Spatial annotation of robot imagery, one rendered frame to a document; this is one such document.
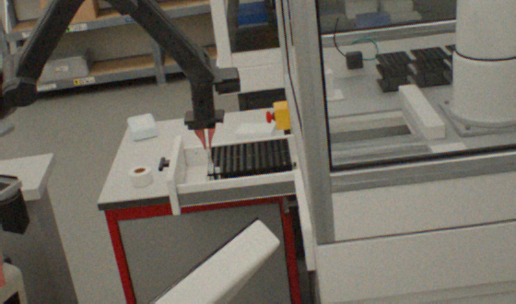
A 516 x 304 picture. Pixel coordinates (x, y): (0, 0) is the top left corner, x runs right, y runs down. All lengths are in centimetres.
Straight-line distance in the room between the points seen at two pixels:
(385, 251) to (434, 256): 10
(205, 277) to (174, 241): 127
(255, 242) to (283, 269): 126
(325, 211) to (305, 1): 40
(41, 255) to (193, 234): 59
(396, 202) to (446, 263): 18
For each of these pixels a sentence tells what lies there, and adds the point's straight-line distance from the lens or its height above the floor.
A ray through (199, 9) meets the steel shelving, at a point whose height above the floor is 57.
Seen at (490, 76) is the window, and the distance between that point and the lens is 129.
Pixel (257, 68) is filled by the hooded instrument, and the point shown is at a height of 89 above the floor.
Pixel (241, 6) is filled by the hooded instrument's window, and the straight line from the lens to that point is 256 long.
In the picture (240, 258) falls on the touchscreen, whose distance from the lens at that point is 89.
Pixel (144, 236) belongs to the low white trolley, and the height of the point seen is 62.
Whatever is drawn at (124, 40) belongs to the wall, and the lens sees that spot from 601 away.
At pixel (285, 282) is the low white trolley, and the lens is 220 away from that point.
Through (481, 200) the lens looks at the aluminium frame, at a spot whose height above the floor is 100.
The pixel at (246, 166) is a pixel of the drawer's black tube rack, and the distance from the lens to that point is 179.
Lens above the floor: 166
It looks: 22 degrees down
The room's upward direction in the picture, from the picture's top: 7 degrees counter-clockwise
